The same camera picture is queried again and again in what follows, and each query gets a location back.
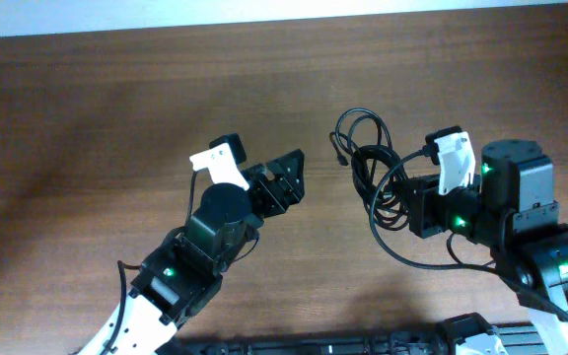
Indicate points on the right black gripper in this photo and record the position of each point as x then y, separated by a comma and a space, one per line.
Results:
423, 203

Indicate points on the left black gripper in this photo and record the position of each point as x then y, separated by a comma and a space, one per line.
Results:
291, 191

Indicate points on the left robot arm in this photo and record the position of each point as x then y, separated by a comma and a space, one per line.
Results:
184, 273

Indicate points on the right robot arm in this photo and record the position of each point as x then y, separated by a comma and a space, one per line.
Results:
511, 209

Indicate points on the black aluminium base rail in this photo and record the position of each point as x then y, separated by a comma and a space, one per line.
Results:
464, 334

